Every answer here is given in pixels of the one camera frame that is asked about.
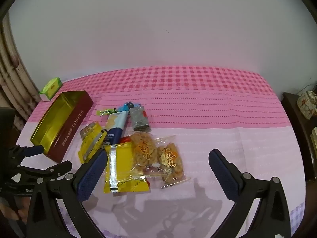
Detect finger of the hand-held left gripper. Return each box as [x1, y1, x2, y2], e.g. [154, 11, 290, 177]
[7, 144, 45, 164]
[15, 161, 73, 187]

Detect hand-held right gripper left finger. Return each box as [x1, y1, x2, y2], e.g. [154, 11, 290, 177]
[25, 148, 108, 238]

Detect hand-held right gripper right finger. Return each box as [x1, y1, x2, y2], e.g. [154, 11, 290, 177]
[209, 149, 292, 238]

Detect large yellow snack packet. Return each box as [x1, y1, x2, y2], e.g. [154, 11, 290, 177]
[103, 142, 150, 194]

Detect yellow clear-window snack packet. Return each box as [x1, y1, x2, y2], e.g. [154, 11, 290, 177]
[78, 122, 107, 164]

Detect dark red gold tin box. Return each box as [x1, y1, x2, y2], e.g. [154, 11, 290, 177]
[30, 91, 94, 163]

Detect blue and white snack packet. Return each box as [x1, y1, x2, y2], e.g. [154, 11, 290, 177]
[103, 111, 130, 146]

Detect clear fried twist packet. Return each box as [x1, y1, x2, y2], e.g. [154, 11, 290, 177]
[156, 136, 191, 189]

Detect clear round cracker packet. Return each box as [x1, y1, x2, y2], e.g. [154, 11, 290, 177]
[129, 132, 161, 179]

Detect person's left hand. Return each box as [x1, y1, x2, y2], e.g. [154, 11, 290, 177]
[0, 195, 31, 224]

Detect beige patterned curtain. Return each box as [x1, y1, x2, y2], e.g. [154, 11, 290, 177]
[0, 17, 42, 129]

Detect small green carton box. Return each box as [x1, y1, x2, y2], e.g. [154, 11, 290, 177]
[39, 78, 63, 102]

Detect green wrapped candy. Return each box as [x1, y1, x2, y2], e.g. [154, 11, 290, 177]
[96, 108, 117, 116]

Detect grey foil snack packet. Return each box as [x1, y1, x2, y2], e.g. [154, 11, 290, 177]
[129, 107, 151, 131]

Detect blue wrapped candy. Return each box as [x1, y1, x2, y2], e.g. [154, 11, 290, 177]
[118, 101, 140, 112]

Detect pink checkered cloth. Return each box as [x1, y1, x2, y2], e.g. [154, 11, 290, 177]
[15, 66, 306, 238]

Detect floral patterned container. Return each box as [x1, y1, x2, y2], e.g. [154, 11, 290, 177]
[297, 85, 317, 119]

